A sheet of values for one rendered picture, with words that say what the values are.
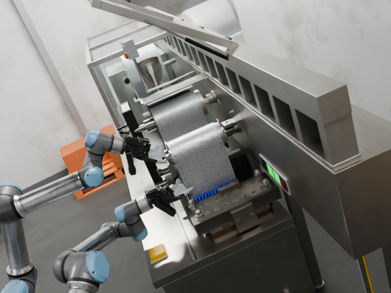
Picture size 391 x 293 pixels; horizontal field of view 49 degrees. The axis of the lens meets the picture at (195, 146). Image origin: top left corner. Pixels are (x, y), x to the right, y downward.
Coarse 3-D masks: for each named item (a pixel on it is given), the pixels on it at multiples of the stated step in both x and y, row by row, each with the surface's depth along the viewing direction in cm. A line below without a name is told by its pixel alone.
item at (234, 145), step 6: (210, 114) 254; (210, 120) 264; (222, 126) 232; (228, 138) 231; (234, 138) 214; (234, 144) 220; (240, 144) 206; (228, 150) 247; (246, 150) 199; (246, 156) 205; (252, 156) 200; (252, 162) 201; (252, 168) 204; (258, 168) 203; (252, 174) 210
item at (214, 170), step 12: (216, 156) 193; (228, 156) 194; (180, 168) 190; (192, 168) 192; (204, 168) 193; (216, 168) 195; (228, 168) 196; (192, 180) 194; (204, 180) 196; (216, 180) 197; (228, 180) 199; (192, 192) 196; (204, 192) 198
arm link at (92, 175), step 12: (84, 168) 170; (96, 168) 169; (60, 180) 168; (72, 180) 168; (84, 180) 167; (96, 180) 167; (36, 192) 167; (48, 192) 166; (60, 192) 167; (72, 192) 169; (0, 204) 166; (12, 204) 164; (24, 204) 166; (36, 204) 166; (0, 216) 165; (12, 216) 165; (24, 216) 168
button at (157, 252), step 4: (160, 244) 194; (152, 248) 193; (156, 248) 192; (160, 248) 191; (164, 248) 191; (152, 252) 191; (156, 252) 190; (160, 252) 189; (164, 252) 188; (152, 256) 188; (156, 256) 188; (160, 256) 189; (152, 260) 188
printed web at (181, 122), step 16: (192, 96) 208; (160, 112) 206; (176, 112) 206; (192, 112) 208; (160, 128) 206; (176, 128) 209; (192, 128) 211; (208, 128) 191; (176, 144) 189; (192, 144) 189; (208, 144) 190; (176, 160) 188; (192, 160) 190
